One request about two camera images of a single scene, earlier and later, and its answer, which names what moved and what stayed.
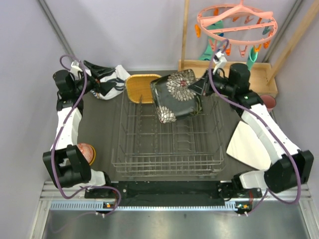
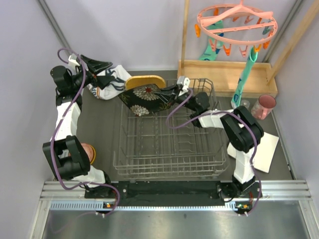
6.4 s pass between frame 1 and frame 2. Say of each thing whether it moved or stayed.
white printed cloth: stayed
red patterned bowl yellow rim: stayed
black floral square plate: moved
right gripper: moved
